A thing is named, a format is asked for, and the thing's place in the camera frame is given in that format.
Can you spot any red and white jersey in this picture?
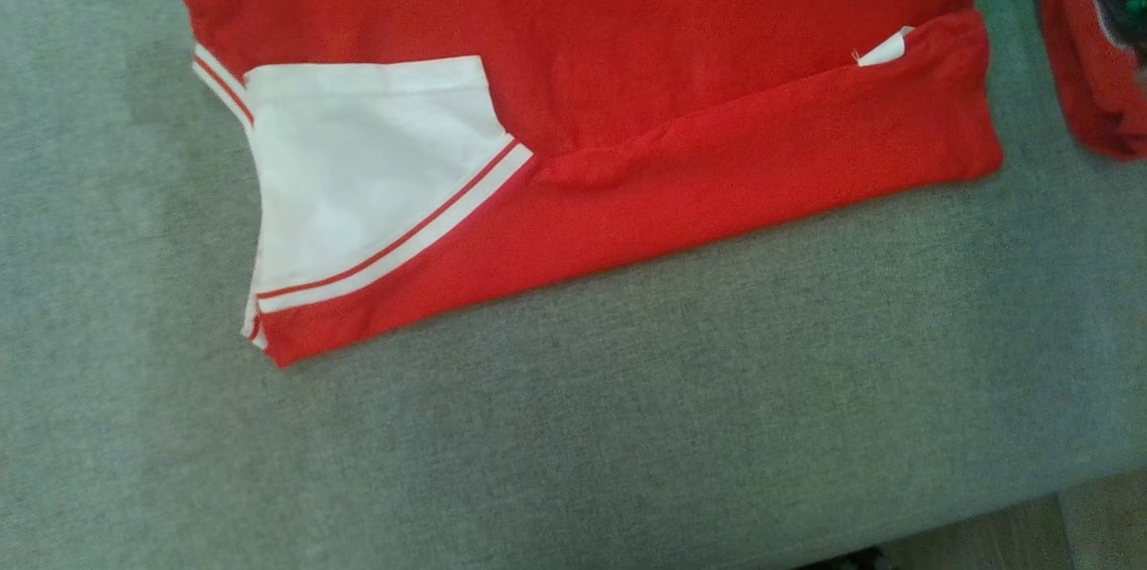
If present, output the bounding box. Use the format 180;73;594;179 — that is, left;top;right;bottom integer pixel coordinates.
159;0;1005;370

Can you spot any red garment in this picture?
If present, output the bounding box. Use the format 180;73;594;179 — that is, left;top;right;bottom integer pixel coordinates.
1007;0;1147;164

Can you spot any large grey sofa seat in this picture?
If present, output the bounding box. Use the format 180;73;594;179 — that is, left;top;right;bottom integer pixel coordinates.
0;0;1147;570

